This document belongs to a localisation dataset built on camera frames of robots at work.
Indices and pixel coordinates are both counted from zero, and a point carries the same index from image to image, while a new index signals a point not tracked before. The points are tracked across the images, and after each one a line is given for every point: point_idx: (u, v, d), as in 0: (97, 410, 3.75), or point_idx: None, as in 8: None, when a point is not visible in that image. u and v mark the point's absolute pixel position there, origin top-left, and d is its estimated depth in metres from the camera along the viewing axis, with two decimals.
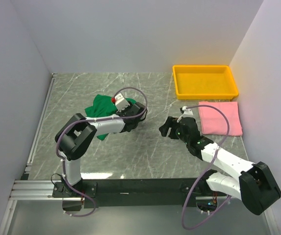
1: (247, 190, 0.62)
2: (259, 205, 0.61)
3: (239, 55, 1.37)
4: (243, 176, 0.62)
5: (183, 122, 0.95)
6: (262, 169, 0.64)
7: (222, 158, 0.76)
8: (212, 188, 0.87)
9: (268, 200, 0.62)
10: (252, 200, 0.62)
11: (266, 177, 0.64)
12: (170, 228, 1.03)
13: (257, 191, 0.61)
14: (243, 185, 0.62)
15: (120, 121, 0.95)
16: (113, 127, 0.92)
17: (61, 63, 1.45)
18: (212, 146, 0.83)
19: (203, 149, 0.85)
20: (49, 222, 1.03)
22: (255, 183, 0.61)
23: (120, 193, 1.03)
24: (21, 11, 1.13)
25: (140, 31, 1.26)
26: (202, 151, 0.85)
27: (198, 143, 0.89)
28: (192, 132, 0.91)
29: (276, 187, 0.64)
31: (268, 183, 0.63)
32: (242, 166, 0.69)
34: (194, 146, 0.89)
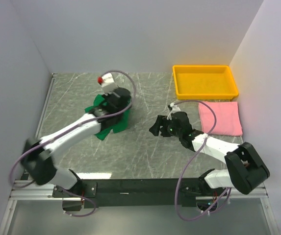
1: (233, 169, 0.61)
2: (247, 184, 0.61)
3: (239, 55, 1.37)
4: (230, 155, 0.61)
5: (175, 115, 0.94)
6: (247, 148, 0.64)
7: (211, 143, 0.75)
8: (211, 185, 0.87)
9: (256, 179, 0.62)
10: (239, 180, 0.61)
11: (251, 157, 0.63)
12: (170, 228, 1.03)
13: (243, 169, 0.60)
14: (229, 165, 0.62)
15: (93, 123, 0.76)
16: (86, 132, 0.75)
17: (61, 63, 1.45)
18: (202, 136, 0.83)
19: (193, 139, 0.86)
20: (49, 222, 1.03)
22: (240, 162, 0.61)
23: (120, 193, 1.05)
24: (21, 11, 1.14)
25: (140, 31, 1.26)
26: (192, 141, 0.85)
27: (190, 135, 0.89)
28: (184, 125, 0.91)
29: (263, 165, 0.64)
31: (255, 162, 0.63)
32: (228, 148, 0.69)
34: (186, 139, 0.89)
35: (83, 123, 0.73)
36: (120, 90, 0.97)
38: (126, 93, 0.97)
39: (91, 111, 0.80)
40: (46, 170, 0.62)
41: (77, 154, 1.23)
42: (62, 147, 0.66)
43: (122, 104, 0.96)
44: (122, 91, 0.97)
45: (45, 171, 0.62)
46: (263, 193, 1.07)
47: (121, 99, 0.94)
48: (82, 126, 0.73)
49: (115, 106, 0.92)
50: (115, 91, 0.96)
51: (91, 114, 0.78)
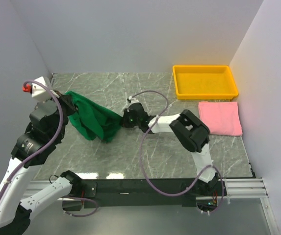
1: (178, 131, 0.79)
2: (192, 141, 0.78)
3: (239, 55, 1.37)
4: (172, 122, 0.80)
5: (131, 107, 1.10)
6: (185, 113, 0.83)
7: (161, 119, 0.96)
8: (205, 179, 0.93)
9: (198, 136, 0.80)
10: (185, 140, 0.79)
11: (190, 119, 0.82)
12: (170, 228, 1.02)
13: (184, 129, 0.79)
14: (174, 129, 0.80)
15: (22, 170, 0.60)
16: (26, 178, 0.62)
17: (61, 63, 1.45)
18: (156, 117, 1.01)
19: (150, 122, 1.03)
20: (49, 222, 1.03)
22: (181, 125, 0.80)
23: (120, 193, 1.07)
24: (21, 12, 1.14)
25: (139, 30, 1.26)
26: (150, 124, 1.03)
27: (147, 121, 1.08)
28: (140, 113, 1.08)
29: (201, 125, 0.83)
31: (194, 123, 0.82)
32: (171, 118, 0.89)
34: (145, 126, 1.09)
35: (10, 178, 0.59)
36: (45, 106, 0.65)
38: (52, 110, 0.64)
39: (17, 149, 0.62)
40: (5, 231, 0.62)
41: (77, 154, 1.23)
42: (7, 213, 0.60)
43: (54, 123, 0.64)
44: (44, 108, 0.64)
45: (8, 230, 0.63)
46: (263, 193, 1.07)
47: (43, 122, 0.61)
48: (12, 180, 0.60)
49: (43, 131, 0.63)
50: (35, 111, 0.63)
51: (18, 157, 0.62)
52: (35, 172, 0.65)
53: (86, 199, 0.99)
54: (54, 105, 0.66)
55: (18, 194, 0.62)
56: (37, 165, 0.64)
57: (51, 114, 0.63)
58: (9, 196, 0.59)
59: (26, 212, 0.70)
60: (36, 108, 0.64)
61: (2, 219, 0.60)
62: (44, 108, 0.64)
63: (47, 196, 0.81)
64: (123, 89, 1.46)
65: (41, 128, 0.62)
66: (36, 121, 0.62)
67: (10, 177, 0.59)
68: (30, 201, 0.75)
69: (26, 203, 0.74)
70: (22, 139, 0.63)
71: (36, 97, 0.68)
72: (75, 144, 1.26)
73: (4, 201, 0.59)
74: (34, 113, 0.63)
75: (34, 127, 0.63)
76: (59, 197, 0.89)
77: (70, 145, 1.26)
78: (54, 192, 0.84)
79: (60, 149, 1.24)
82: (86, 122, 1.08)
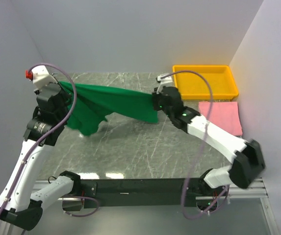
1: (239, 170, 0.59)
2: (247, 181, 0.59)
3: (239, 55, 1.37)
4: (237, 157, 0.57)
5: (165, 93, 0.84)
6: (255, 149, 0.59)
7: (211, 130, 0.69)
8: (212, 185, 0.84)
9: (256, 175, 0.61)
10: (241, 178, 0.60)
11: (256, 156, 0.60)
12: (169, 228, 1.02)
13: (248, 170, 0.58)
14: (235, 165, 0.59)
15: (38, 148, 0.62)
16: (41, 159, 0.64)
17: (61, 63, 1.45)
18: (201, 120, 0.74)
19: (190, 122, 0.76)
20: (49, 223, 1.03)
22: (247, 163, 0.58)
23: (120, 193, 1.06)
24: (22, 12, 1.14)
25: (139, 31, 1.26)
26: (189, 126, 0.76)
27: (185, 115, 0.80)
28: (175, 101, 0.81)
29: (263, 163, 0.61)
31: (258, 160, 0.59)
32: (234, 144, 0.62)
34: (179, 118, 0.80)
35: (26, 158, 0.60)
36: (49, 87, 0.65)
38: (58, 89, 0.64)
39: (30, 131, 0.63)
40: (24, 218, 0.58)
41: (77, 154, 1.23)
42: (25, 193, 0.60)
43: (61, 104, 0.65)
44: (50, 89, 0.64)
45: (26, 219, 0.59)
46: (263, 193, 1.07)
47: (51, 102, 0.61)
48: (29, 159, 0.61)
49: (52, 112, 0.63)
50: (41, 93, 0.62)
51: (30, 139, 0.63)
52: (48, 154, 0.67)
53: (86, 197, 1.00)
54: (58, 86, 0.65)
55: (35, 176, 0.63)
56: (50, 145, 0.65)
57: (58, 94, 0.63)
58: (27, 175, 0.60)
59: (36, 202, 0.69)
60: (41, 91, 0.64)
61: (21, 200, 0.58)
62: (49, 89, 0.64)
63: (52, 190, 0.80)
64: None
65: (49, 108, 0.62)
66: (42, 103, 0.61)
67: (27, 155, 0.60)
68: (38, 195, 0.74)
69: (34, 197, 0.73)
70: (32, 122, 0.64)
71: (37, 83, 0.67)
72: (75, 144, 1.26)
73: (21, 181, 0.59)
74: (39, 95, 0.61)
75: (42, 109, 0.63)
76: (62, 194, 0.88)
77: (71, 145, 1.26)
78: (58, 187, 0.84)
79: (60, 149, 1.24)
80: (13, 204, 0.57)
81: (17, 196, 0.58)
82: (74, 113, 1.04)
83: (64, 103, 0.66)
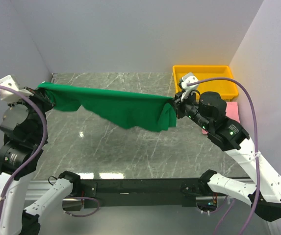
1: (274, 213, 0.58)
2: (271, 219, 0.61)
3: (239, 55, 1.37)
4: None
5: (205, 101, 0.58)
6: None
7: (263, 168, 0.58)
8: (214, 189, 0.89)
9: None
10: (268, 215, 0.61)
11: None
12: (169, 228, 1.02)
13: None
14: (274, 208, 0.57)
15: (14, 182, 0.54)
16: (22, 189, 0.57)
17: (61, 63, 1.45)
18: (248, 146, 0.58)
19: (237, 148, 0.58)
20: (49, 223, 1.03)
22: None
23: (120, 193, 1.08)
24: (22, 12, 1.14)
25: (139, 30, 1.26)
26: (234, 150, 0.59)
27: (231, 133, 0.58)
28: (220, 113, 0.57)
29: None
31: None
32: None
34: (222, 134, 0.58)
35: (4, 194, 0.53)
36: (14, 113, 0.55)
38: (24, 114, 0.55)
39: (1, 164, 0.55)
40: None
41: (77, 154, 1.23)
42: (12, 226, 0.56)
43: (31, 128, 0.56)
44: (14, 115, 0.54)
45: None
46: None
47: (18, 130, 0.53)
48: (8, 195, 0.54)
49: (23, 140, 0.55)
50: (4, 122, 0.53)
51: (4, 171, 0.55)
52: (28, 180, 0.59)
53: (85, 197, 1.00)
54: (25, 108, 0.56)
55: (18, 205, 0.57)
56: (30, 172, 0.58)
57: (24, 120, 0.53)
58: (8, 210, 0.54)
59: (33, 218, 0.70)
60: (4, 118, 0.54)
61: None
62: (15, 116, 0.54)
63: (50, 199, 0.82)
64: (123, 89, 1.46)
65: (18, 137, 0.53)
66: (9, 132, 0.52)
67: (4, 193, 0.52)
68: (36, 207, 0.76)
69: (31, 210, 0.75)
70: (3, 150, 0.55)
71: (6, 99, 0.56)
72: (75, 144, 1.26)
73: (5, 218, 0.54)
74: (2, 124, 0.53)
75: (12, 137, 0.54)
76: (62, 198, 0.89)
77: (70, 145, 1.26)
78: (57, 194, 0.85)
79: (60, 149, 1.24)
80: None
81: (3, 232, 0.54)
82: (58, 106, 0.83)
83: (37, 126, 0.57)
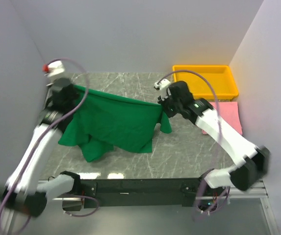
1: (243, 176, 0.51)
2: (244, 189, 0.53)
3: (239, 55, 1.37)
4: (247, 164, 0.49)
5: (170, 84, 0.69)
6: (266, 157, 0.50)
7: (224, 130, 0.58)
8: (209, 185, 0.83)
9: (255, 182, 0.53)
10: (242, 184, 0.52)
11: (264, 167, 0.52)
12: (169, 228, 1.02)
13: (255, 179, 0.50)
14: (242, 170, 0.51)
15: (49, 132, 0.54)
16: (49, 145, 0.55)
17: (61, 63, 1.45)
18: (214, 115, 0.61)
19: (201, 115, 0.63)
20: (49, 223, 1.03)
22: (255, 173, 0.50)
23: (120, 193, 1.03)
24: (22, 12, 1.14)
25: (139, 31, 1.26)
26: (199, 119, 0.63)
27: (196, 106, 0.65)
28: (183, 92, 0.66)
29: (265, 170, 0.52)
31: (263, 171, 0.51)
32: (244, 148, 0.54)
34: (189, 108, 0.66)
35: (39, 140, 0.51)
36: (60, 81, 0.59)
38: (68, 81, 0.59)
39: (42, 119, 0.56)
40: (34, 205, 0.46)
41: (77, 154, 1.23)
42: (34, 177, 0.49)
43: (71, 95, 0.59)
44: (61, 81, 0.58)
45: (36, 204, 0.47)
46: (263, 193, 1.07)
47: (63, 93, 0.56)
48: (40, 143, 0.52)
49: (63, 103, 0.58)
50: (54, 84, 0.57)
51: (43, 124, 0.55)
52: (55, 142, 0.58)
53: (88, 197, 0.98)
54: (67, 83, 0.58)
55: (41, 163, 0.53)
56: (59, 132, 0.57)
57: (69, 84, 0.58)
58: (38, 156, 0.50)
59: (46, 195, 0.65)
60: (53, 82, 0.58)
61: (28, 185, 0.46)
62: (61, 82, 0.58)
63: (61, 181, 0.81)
64: (123, 89, 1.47)
65: (61, 100, 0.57)
66: (55, 92, 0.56)
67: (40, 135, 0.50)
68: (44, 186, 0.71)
69: None
70: (43, 112, 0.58)
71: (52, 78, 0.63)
72: None
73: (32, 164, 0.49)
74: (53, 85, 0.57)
75: (54, 100, 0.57)
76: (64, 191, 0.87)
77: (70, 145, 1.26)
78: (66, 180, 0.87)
79: (60, 149, 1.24)
80: (22, 185, 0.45)
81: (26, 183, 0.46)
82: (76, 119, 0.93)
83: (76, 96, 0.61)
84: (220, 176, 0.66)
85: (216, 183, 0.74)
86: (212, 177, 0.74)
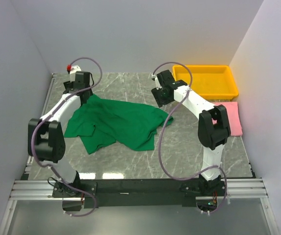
1: (202, 125, 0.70)
2: (209, 138, 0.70)
3: (239, 55, 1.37)
4: (202, 114, 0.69)
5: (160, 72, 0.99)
6: (220, 110, 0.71)
7: (191, 96, 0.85)
8: (206, 176, 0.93)
9: (218, 134, 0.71)
10: (204, 134, 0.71)
11: (222, 119, 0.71)
12: (169, 228, 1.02)
13: (210, 126, 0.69)
14: (200, 121, 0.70)
15: (75, 96, 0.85)
16: (71, 107, 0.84)
17: (61, 63, 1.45)
18: (185, 87, 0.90)
19: (176, 89, 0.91)
20: (49, 223, 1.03)
22: (210, 120, 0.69)
23: (120, 193, 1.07)
24: (22, 12, 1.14)
25: (139, 31, 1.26)
26: (175, 91, 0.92)
27: (174, 84, 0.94)
28: (166, 77, 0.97)
29: (228, 127, 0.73)
31: (222, 123, 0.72)
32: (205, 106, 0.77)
34: (168, 86, 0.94)
35: (67, 98, 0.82)
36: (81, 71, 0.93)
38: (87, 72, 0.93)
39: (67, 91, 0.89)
40: (61, 140, 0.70)
41: (77, 154, 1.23)
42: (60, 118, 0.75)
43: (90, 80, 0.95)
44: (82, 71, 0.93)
45: (60, 142, 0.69)
46: (263, 193, 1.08)
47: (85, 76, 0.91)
48: (67, 101, 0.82)
49: (82, 83, 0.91)
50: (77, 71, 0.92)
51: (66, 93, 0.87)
52: (77, 106, 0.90)
53: (87, 192, 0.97)
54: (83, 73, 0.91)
55: (63, 114, 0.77)
56: (79, 99, 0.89)
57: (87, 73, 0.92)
58: (66, 106, 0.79)
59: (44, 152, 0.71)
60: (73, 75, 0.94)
61: (53, 125, 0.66)
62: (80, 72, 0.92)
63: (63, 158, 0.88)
64: (123, 89, 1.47)
65: (83, 79, 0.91)
66: (78, 75, 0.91)
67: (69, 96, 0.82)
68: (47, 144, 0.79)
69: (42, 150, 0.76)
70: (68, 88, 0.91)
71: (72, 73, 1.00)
72: (75, 144, 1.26)
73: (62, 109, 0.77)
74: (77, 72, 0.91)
75: (75, 83, 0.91)
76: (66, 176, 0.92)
77: (70, 145, 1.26)
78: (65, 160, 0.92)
79: None
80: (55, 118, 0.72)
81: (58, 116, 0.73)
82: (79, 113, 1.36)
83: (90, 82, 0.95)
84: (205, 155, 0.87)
85: (206, 167, 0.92)
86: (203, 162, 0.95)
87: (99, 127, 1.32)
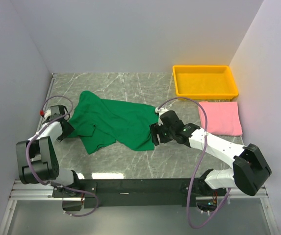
1: (240, 173, 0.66)
2: (253, 187, 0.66)
3: (239, 55, 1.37)
4: (236, 162, 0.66)
5: (162, 115, 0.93)
6: (254, 151, 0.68)
7: (209, 141, 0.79)
8: (213, 186, 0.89)
9: (259, 178, 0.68)
10: (245, 183, 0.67)
11: (257, 159, 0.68)
12: (170, 228, 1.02)
13: (250, 173, 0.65)
14: (236, 170, 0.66)
15: (55, 123, 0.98)
16: (53, 131, 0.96)
17: (61, 63, 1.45)
18: (199, 132, 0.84)
19: (190, 136, 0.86)
20: (48, 223, 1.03)
22: (247, 167, 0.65)
23: (120, 193, 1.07)
24: (21, 12, 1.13)
25: (139, 30, 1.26)
26: (190, 138, 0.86)
27: (185, 130, 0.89)
28: (173, 121, 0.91)
29: (266, 166, 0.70)
31: (260, 165, 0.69)
32: (233, 151, 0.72)
34: (180, 133, 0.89)
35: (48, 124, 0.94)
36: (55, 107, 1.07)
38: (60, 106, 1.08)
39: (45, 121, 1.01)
40: (53, 155, 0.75)
41: (77, 154, 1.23)
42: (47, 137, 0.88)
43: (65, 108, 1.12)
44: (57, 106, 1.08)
45: (53, 157, 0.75)
46: (263, 193, 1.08)
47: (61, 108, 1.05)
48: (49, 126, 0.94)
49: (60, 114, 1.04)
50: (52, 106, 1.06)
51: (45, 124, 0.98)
52: (58, 131, 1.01)
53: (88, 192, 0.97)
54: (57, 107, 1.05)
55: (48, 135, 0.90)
56: (59, 126, 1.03)
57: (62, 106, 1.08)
58: (48, 130, 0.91)
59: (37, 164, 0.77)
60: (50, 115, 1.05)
61: (42, 140, 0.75)
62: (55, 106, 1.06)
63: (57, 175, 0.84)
64: (123, 89, 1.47)
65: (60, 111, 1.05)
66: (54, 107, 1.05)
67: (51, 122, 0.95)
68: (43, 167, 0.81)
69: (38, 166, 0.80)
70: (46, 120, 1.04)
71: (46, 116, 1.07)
72: (75, 144, 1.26)
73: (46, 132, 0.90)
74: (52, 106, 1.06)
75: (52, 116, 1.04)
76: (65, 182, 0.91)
77: (70, 145, 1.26)
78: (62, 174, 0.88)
79: (60, 149, 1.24)
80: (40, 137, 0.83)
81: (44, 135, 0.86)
82: (79, 108, 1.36)
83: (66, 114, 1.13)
84: (221, 179, 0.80)
85: (217, 184, 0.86)
86: (211, 178, 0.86)
87: (99, 127, 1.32)
